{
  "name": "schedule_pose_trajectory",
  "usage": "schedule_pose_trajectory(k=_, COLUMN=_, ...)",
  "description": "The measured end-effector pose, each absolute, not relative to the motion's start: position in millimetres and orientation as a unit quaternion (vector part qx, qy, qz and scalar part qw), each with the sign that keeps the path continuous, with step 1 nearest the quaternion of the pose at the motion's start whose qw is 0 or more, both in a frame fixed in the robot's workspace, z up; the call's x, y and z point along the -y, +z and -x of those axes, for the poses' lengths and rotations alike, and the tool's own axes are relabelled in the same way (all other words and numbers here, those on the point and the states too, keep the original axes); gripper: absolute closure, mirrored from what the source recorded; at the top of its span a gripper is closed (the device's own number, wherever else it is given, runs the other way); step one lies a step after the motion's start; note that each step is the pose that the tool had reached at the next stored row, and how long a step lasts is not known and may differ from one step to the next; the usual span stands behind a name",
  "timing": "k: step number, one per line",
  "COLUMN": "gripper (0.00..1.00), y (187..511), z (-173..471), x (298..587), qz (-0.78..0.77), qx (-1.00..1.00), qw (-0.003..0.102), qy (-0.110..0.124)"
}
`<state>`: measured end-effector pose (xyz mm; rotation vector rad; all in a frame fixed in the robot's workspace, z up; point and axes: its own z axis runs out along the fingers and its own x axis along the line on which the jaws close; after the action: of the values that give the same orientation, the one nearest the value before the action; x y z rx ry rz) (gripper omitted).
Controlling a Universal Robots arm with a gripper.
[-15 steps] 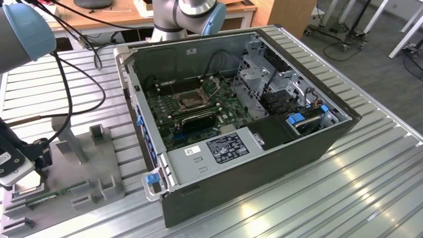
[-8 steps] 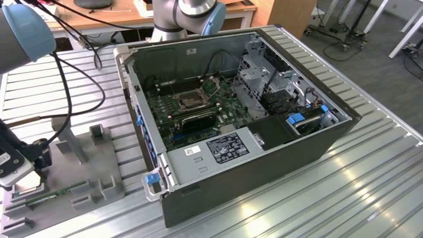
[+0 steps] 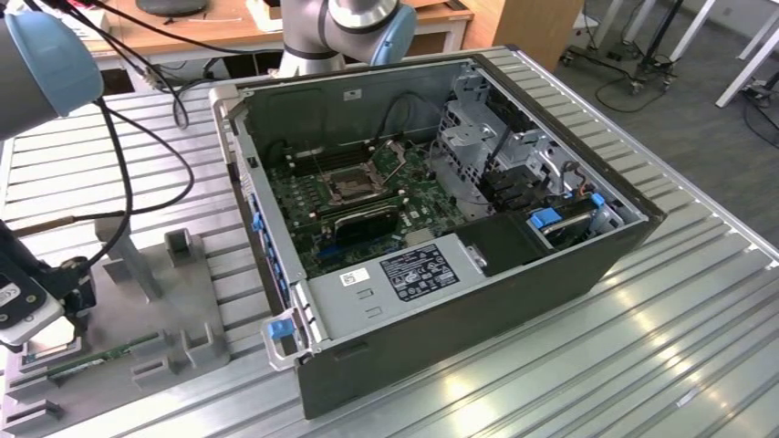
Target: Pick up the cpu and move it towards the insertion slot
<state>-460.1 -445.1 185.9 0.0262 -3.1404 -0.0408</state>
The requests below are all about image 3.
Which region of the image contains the dark grey round object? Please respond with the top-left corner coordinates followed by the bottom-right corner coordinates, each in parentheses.
top-left (136, 0), bottom-right (209, 17)

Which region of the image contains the silver metal drive cage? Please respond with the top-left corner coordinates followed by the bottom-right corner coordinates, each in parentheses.
top-left (434, 98), bottom-right (549, 215)

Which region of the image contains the black looped internal cable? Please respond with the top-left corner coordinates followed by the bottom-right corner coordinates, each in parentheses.
top-left (372, 92), bottom-right (429, 142)

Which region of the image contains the CPU socket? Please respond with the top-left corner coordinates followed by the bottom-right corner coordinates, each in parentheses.
top-left (325, 166), bottom-right (390, 206)

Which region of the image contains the green motherboard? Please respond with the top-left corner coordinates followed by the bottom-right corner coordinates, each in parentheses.
top-left (266, 141), bottom-right (469, 277)

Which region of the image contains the wooden cabinet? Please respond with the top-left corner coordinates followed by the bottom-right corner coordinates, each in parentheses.
top-left (461, 0), bottom-right (585, 72)

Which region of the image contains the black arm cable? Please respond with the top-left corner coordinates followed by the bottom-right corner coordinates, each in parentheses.
top-left (57, 102), bottom-right (134, 270)
top-left (69, 17), bottom-right (197, 223)

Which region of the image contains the black wheeled stand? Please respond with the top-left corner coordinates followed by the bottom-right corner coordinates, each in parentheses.
top-left (558, 0), bottom-right (680, 95)

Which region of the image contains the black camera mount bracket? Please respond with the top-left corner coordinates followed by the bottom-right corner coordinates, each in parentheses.
top-left (0, 221), bottom-right (48, 284)

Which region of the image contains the metal socket cover frame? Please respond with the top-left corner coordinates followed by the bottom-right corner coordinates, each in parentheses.
top-left (370, 139), bottom-right (410, 173)

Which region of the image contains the grey plastic parts rack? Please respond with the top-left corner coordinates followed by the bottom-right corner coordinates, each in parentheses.
top-left (0, 217), bottom-right (233, 433)

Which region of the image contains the silver power supply unit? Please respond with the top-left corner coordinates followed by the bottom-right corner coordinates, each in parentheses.
top-left (302, 235), bottom-right (488, 341)

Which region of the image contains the dark open PC case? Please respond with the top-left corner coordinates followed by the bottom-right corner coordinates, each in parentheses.
top-left (206, 53), bottom-right (668, 421)

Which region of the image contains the wooden desk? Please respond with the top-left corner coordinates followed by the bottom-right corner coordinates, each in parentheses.
top-left (77, 0), bottom-right (476, 69)

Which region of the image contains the white desk frame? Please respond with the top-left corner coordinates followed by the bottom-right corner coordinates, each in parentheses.
top-left (668, 0), bottom-right (779, 110)

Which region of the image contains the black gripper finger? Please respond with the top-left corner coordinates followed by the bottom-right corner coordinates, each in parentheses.
top-left (45, 267), bottom-right (97, 330)

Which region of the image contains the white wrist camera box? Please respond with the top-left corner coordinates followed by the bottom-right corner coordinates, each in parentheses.
top-left (0, 273), bottom-right (64, 353)

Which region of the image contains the black RAM slot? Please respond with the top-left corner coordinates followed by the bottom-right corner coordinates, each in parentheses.
top-left (284, 143), bottom-right (368, 169)
top-left (290, 151), bottom-right (373, 178)
top-left (306, 195), bottom-right (400, 219)

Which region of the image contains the black white rating label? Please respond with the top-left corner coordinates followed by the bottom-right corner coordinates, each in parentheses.
top-left (378, 243), bottom-right (458, 302)

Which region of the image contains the green RAM stick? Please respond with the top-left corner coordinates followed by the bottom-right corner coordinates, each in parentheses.
top-left (45, 334), bottom-right (160, 381)

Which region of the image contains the blue disk carrier handle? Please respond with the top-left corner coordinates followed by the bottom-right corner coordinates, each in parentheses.
top-left (526, 207), bottom-right (562, 230)

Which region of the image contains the black rounded cooler shroud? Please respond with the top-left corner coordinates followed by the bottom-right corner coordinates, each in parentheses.
top-left (332, 203), bottom-right (401, 247)

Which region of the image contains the silver topped CPU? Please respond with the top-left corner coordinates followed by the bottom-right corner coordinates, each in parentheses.
top-left (22, 318), bottom-right (84, 362)

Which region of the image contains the small white logo sticker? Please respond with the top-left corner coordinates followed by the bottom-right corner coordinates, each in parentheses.
top-left (337, 267), bottom-right (373, 287)

